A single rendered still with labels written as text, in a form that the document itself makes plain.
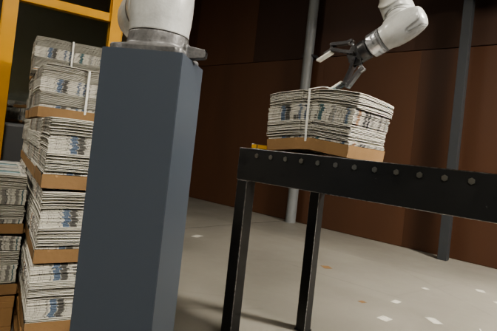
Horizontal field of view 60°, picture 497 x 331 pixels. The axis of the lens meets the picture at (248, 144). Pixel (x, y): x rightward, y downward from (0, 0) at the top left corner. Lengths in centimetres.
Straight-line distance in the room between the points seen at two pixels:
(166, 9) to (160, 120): 27
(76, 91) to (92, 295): 112
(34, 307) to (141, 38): 90
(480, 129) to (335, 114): 305
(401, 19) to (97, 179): 111
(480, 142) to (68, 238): 374
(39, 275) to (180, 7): 93
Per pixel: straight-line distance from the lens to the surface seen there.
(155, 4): 111
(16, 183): 187
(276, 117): 169
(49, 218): 149
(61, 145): 147
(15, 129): 329
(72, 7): 328
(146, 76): 105
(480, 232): 448
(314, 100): 160
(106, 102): 108
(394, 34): 161
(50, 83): 203
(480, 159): 447
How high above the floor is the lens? 79
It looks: 1 degrees up
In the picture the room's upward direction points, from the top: 6 degrees clockwise
